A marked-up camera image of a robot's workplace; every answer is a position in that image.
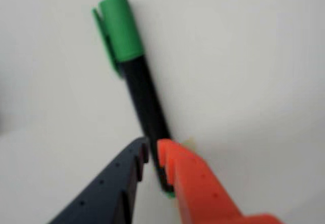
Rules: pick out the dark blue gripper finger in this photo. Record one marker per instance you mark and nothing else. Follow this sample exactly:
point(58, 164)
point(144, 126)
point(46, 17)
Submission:
point(106, 193)

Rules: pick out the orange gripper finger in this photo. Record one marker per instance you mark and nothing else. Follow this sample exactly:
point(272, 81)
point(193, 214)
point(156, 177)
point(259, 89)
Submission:
point(200, 193)

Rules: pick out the green and black marker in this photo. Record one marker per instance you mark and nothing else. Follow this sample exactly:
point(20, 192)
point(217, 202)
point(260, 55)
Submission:
point(142, 94)

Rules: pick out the wide beige masking tape strip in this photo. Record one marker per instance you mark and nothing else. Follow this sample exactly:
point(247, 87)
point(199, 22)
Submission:
point(190, 142)

